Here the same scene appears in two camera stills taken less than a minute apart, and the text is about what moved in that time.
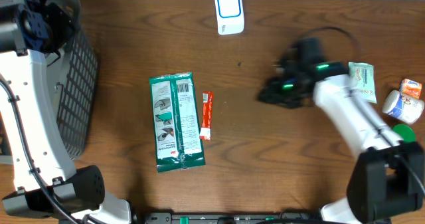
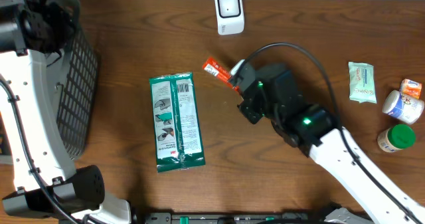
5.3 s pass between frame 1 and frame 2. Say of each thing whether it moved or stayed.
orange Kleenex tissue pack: stayed
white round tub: stayed
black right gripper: moved
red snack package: moved
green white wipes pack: stayed
